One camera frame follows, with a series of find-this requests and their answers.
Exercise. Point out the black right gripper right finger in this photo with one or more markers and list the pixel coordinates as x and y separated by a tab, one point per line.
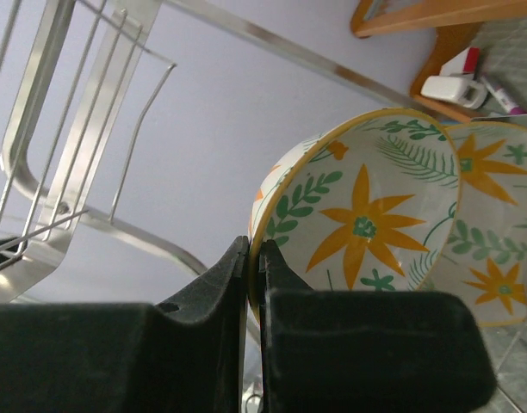
326	351

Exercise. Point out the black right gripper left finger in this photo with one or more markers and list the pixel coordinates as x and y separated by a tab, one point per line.
184	354

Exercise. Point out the white eraser block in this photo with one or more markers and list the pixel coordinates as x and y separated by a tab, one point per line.
461	91

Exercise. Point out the stainless steel dish rack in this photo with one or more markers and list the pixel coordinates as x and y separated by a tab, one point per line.
134	134

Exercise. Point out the red white box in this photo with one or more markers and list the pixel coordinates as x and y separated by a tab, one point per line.
464	64

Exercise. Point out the pink capped marker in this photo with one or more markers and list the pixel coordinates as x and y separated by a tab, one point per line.
504	98

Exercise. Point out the wooden shelf rack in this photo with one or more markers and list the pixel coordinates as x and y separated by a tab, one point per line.
456	23

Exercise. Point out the orange star flower bowl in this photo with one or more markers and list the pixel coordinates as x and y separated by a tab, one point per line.
484	261

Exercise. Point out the orange flower leaf bowl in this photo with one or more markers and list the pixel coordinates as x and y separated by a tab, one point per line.
368	206

